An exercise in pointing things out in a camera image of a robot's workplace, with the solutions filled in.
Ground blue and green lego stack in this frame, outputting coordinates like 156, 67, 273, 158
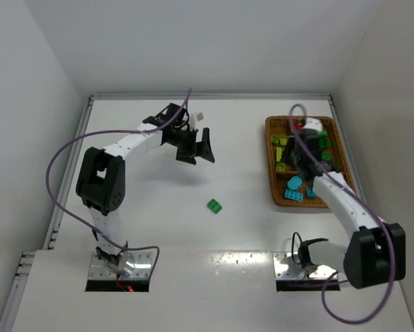
284, 190, 303, 202

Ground small dark green lego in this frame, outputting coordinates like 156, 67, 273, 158
319, 130, 328, 140

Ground lime green red lego stack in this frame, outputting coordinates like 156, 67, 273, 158
275, 162, 286, 173

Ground small cyan lego brick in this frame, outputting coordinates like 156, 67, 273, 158
306, 188, 317, 199

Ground green lego plate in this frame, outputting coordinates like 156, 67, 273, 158
321, 152, 332, 161

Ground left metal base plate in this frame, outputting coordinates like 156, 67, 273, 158
88, 251, 152, 281

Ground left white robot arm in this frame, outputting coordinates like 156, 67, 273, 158
75, 103, 215, 268

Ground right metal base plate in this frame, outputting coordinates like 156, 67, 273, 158
273, 252, 335, 281

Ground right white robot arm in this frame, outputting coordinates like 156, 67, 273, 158
282, 117, 406, 289

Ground wicker divided basket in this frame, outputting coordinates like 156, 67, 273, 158
264, 115, 357, 209

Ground green and lime curved legos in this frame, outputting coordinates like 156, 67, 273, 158
318, 138, 331, 149

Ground cyan rounded flower lego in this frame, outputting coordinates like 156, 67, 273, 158
287, 176, 303, 191

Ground green curved lego brick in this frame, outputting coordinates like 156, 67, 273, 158
207, 199, 222, 214

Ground metal base plate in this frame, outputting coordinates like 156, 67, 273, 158
273, 252, 335, 281
88, 251, 152, 281

